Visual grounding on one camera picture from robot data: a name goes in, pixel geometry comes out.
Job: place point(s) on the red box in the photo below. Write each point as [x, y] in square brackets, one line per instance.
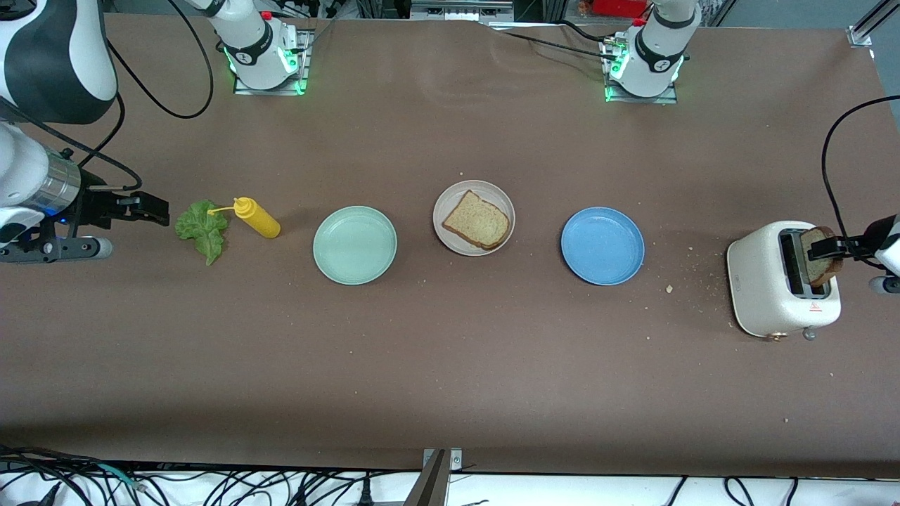
[619, 7]

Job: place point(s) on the aluminium corner profile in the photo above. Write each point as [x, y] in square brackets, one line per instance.
[861, 34]

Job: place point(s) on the green lettuce leaf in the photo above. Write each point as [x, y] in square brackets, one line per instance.
[204, 232]

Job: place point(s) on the metal table edge bracket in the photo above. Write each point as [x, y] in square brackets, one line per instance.
[439, 464]

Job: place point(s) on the aluminium frame equipment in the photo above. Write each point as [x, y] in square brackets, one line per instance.
[460, 8]

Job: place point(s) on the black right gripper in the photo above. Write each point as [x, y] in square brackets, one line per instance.
[96, 208]

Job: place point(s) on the brown bread slice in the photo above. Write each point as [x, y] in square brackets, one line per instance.
[819, 270]
[478, 221]

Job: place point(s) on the mint green plate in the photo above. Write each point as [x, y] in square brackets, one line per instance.
[355, 245]

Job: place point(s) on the beige plate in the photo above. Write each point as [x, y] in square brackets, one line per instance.
[450, 242]

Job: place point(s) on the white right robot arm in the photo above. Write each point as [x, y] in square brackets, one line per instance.
[56, 63]

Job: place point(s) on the blue plate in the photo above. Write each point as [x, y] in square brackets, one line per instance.
[602, 246]

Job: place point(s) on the yellow squeeze bottle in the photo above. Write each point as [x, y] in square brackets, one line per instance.
[260, 219]

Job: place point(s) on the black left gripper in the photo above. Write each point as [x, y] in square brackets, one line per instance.
[861, 245]

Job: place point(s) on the white toaster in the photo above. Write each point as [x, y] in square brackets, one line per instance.
[756, 281]

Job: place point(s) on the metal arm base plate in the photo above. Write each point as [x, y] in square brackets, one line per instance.
[671, 98]
[304, 67]

